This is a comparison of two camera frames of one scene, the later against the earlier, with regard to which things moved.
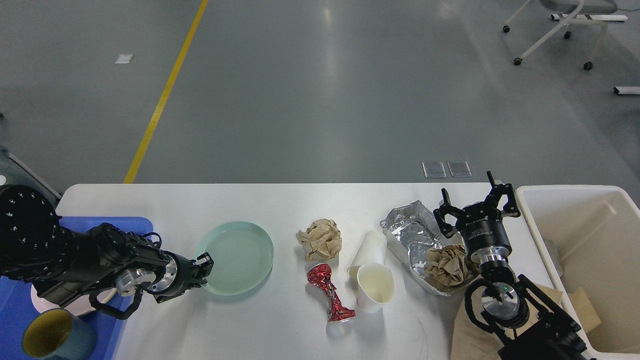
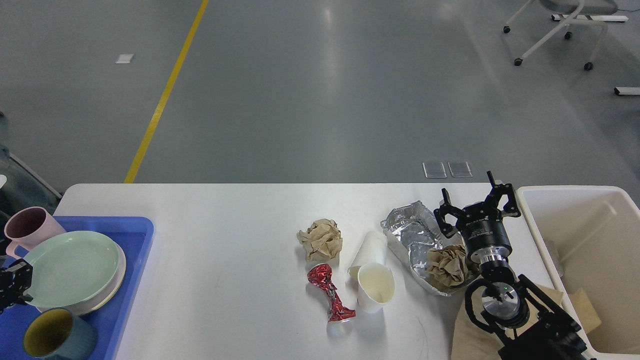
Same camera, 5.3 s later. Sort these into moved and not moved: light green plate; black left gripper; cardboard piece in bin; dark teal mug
Moved: light green plate; black left gripper
Not moved: cardboard piece in bin; dark teal mug
